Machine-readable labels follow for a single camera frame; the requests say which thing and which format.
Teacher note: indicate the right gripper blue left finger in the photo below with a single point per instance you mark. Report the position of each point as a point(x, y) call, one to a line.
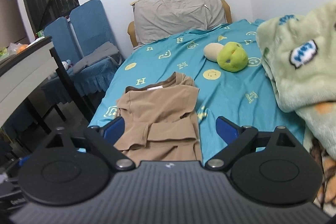
point(102, 140)

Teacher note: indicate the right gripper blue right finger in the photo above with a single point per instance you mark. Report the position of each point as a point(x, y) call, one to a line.
point(239, 140)

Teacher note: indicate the tan t-shirt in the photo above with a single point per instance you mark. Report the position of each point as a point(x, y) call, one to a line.
point(161, 123)

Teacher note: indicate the blue folding chair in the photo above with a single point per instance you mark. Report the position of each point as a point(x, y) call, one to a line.
point(86, 29)

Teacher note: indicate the teal patterned bed sheet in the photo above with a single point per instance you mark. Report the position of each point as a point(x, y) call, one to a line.
point(245, 97)

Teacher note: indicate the green cream plush toy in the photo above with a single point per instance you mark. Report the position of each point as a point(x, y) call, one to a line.
point(231, 57)

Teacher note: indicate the small white plush toy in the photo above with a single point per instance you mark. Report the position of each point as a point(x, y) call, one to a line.
point(67, 64)

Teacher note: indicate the grey cloth on chair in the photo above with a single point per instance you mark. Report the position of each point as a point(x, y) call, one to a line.
point(104, 51)

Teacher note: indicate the white black desk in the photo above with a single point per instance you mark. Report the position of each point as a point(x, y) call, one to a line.
point(25, 71)

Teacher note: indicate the green fleece blanket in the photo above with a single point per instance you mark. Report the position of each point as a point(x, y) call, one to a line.
point(298, 55)

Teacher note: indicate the grey pillow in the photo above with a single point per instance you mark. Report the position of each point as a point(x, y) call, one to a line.
point(157, 19)

